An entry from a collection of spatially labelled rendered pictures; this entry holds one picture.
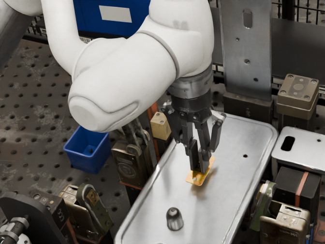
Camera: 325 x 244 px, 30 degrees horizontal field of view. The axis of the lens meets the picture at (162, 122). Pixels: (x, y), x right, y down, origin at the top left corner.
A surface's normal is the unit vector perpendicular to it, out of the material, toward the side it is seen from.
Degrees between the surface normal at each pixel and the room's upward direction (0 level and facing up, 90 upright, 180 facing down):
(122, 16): 90
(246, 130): 0
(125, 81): 45
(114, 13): 90
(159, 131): 90
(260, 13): 90
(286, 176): 0
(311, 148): 0
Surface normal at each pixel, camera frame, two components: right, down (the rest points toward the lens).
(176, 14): -0.06, 0.35
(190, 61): 0.73, 0.53
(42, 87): -0.13, -0.69
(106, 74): 0.00, -0.48
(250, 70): -0.43, 0.69
